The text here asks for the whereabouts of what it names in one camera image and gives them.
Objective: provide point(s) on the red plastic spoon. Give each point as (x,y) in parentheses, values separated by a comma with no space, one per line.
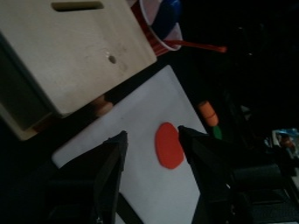
(198,45)

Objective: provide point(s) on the red white blue cup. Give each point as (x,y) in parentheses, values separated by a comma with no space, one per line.
(162,23)

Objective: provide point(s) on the orange toy carrot green top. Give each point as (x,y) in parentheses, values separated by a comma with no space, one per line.
(210,115)

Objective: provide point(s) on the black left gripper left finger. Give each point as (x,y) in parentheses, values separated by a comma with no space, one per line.
(98,175)

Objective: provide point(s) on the thin black stick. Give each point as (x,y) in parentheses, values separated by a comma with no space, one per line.
(128,210)

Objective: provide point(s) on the white cutting board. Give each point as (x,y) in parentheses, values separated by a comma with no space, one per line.
(151,110)

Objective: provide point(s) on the flat red dough disc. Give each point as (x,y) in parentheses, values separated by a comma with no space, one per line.
(168,145)

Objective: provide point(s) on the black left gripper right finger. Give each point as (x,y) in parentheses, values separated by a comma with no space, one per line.
(206,163)

